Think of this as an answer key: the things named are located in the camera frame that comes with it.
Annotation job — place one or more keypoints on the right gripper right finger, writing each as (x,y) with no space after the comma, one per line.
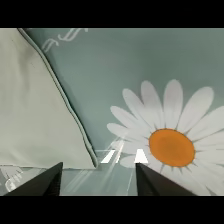
(151,183)

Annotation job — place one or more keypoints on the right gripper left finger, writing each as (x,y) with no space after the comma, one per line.
(46,185)

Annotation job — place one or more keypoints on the pale green garment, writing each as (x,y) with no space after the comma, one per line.
(30,110)

